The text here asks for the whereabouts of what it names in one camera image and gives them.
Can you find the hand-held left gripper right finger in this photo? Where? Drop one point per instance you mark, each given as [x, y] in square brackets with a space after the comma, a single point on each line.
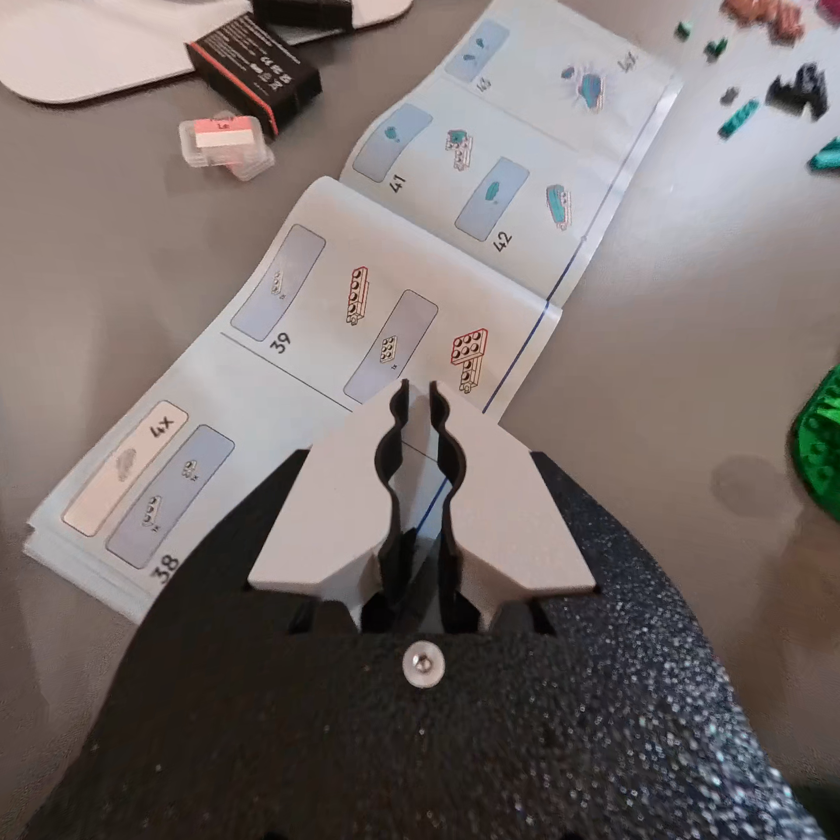
[518, 518]

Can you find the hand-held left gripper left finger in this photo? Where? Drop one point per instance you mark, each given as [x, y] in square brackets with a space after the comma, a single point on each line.
[321, 518]

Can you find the lego instruction booklet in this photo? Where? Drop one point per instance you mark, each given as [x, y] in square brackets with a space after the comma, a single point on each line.
[394, 262]

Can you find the green leaf lego flower model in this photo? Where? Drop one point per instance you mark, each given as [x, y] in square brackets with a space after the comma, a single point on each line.
[820, 446]

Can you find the narrow single teal lego plate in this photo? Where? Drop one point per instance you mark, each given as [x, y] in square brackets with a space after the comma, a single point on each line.
[739, 118]

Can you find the small grey round lego stud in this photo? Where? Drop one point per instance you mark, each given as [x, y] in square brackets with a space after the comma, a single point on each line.
[730, 96]

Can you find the pile of teal lego plates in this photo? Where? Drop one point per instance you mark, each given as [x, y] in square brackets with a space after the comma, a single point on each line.
[825, 154]

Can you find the clear memory card case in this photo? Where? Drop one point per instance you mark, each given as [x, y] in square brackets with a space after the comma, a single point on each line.
[226, 148]

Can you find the black battery red edge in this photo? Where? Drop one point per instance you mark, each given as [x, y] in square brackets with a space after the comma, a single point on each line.
[256, 72]
[302, 13]

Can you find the white tray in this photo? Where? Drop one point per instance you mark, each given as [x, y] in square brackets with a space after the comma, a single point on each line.
[98, 59]

